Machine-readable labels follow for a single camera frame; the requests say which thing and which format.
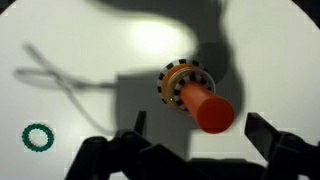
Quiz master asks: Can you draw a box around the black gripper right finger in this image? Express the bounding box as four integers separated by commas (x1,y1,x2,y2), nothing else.
244,112,320,180

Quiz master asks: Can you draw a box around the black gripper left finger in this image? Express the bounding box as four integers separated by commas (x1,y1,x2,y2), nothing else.
64,110,201,180

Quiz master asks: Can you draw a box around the orange ring holder post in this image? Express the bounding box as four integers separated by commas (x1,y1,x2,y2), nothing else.
156,58,235,135

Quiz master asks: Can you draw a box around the green ring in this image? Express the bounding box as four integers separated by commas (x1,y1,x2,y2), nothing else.
21,123,55,153

